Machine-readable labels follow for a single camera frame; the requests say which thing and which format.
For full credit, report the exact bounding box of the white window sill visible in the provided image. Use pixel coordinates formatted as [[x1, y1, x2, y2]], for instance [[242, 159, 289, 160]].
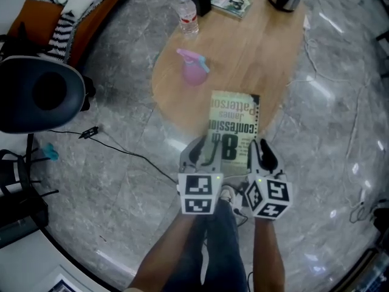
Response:
[[0, 229, 128, 292]]

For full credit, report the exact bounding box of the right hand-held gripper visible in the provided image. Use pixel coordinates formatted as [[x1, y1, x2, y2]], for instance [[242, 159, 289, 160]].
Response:
[[244, 138, 294, 221]]

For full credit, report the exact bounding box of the black cable with adapter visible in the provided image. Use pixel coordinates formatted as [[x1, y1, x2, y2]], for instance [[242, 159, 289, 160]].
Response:
[[48, 126, 179, 184]]

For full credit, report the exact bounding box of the person's left forearm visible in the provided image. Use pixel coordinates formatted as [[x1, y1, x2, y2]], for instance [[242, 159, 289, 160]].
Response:
[[129, 213, 207, 292]]

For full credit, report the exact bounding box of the person's jeans leg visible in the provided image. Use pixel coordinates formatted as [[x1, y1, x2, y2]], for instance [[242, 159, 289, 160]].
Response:
[[164, 190, 249, 292]]

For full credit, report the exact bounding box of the green paperback book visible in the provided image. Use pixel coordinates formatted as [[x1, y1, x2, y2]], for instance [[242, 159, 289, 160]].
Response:
[[200, 90, 261, 176]]

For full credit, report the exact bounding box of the red label water bottle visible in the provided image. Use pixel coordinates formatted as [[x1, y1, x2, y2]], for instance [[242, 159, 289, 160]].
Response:
[[177, 0, 200, 39]]

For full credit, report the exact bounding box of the dark desk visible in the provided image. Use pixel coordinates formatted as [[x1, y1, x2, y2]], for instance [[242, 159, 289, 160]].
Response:
[[375, 0, 389, 78]]

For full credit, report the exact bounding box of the pink spray bottle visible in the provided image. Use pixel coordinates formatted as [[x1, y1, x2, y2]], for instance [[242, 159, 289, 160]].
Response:
[[176, 48, 210, 86]]

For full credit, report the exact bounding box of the person's right forearm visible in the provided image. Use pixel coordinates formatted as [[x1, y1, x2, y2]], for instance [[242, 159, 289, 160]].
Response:
[[253, 217, 285, 292]]

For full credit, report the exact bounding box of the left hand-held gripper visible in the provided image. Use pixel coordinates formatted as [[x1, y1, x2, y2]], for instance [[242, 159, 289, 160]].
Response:
[[177, 136, 224, 215]]

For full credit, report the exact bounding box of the wooden coffee table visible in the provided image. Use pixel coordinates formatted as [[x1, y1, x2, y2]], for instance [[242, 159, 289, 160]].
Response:
[[151, 0, 306, 139]]

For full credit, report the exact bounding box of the green magazine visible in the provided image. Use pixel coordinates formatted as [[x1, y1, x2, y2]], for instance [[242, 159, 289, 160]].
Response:
[[210, 0, 253, 19]]

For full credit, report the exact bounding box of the person's white shoe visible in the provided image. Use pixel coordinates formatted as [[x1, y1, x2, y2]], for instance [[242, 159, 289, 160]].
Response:
[[219, 186, 244, 212]]

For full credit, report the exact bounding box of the white pillow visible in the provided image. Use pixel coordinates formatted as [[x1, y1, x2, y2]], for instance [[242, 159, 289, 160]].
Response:
[[60, 0, 95, 16]]

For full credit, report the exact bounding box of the teal cloth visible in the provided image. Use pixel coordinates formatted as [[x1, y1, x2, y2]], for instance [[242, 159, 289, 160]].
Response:
[[41, 143, 59, 161]]

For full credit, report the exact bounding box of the striped blanket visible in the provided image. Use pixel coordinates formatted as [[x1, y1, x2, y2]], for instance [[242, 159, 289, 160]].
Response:
[[41, 0, 122, 61]]

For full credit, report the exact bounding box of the orange couch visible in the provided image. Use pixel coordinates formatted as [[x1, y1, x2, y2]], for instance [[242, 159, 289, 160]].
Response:
[[7, 0, 137, 69]]

